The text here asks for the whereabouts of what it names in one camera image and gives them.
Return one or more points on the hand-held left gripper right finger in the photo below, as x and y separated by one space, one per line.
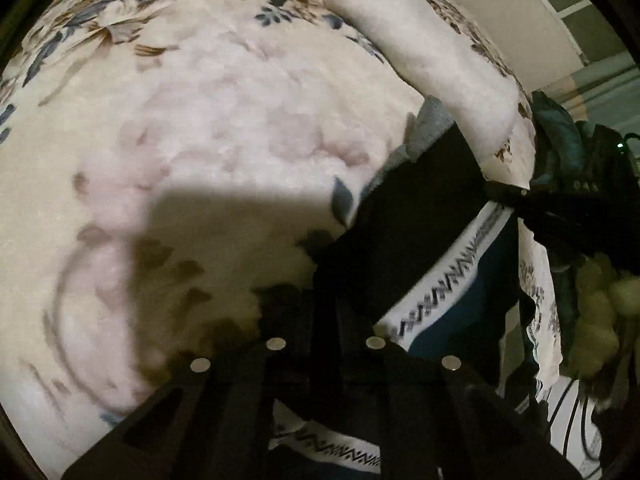
361 327

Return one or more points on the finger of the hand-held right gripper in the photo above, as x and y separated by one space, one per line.
520 200

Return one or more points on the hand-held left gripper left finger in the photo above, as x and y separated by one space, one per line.
286 325

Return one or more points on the black shorts with patterned waistband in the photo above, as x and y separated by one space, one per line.
415 200

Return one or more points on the dark teal cloth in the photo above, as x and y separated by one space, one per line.
555 130

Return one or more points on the yellow-green fluffy cloth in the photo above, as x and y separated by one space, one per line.
597 310

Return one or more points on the grey cloth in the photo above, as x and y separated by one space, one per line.
431 121

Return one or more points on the white fluffy pillow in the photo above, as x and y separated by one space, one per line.
425 45

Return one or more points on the floral cream blanket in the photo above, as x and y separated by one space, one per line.
200 135

